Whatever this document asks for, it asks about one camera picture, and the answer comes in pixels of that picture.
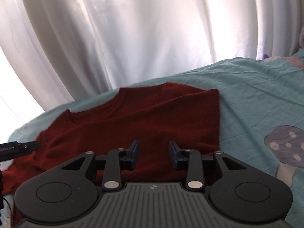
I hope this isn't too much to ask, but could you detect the dark red knit cardigan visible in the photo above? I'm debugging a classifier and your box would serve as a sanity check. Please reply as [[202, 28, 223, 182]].
[[3, 83, 219, 221]]

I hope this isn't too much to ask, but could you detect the light blue mushroom bedsheet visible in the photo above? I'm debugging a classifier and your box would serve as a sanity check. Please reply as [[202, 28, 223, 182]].
[[0, 52, 304, 228]]

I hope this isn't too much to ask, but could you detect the white sheer curtain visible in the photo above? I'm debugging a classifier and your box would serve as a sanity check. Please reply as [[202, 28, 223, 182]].
[[0, 0, 304, 112]]

